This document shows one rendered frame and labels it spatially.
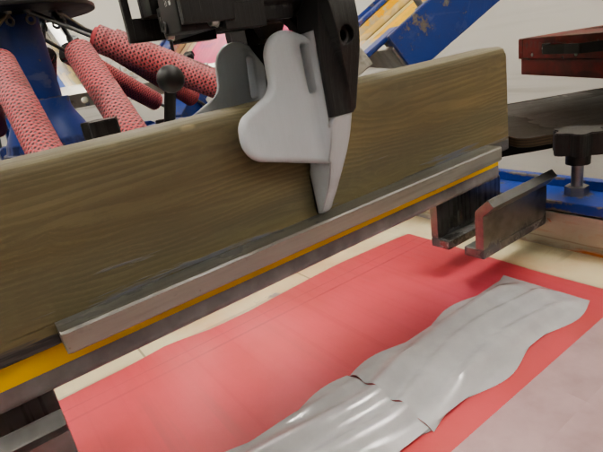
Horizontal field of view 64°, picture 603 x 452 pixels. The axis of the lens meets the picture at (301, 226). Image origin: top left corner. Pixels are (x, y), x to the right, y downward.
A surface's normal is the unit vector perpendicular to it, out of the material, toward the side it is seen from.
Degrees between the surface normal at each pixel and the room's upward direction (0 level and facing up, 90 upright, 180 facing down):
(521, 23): 90
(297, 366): 0
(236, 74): 95
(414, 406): 34
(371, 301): 0
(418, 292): 0
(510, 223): 90
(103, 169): 89
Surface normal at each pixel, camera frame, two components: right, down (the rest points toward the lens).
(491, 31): -0.80, 0.32
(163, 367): -0.15, -0.93
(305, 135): 0.57, 0.10
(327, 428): 0.09, -0.67
